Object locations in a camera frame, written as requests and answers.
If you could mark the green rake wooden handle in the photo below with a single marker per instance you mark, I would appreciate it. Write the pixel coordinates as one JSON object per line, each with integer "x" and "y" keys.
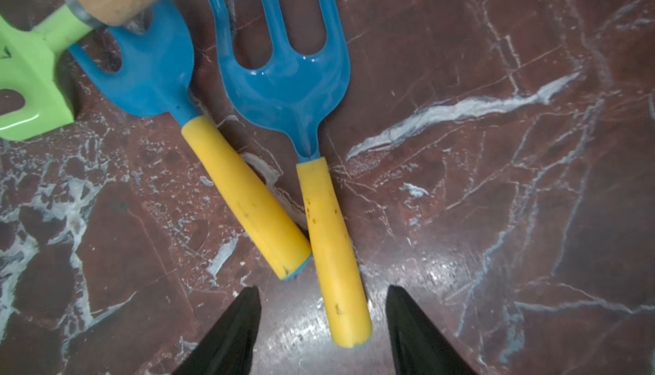
{"x": 29, "y": 61}

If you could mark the blue fork yellow handle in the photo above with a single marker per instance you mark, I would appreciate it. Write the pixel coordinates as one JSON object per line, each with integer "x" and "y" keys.
{"x": 292, "y": 94}
{"x": 154, "y": 78}

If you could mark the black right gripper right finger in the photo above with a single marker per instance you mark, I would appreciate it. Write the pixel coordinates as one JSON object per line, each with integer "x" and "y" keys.
{"x": 418, "y": 347}

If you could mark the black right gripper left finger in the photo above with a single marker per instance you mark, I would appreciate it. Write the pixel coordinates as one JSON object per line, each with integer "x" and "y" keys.
{"x": 228, "y": 347}

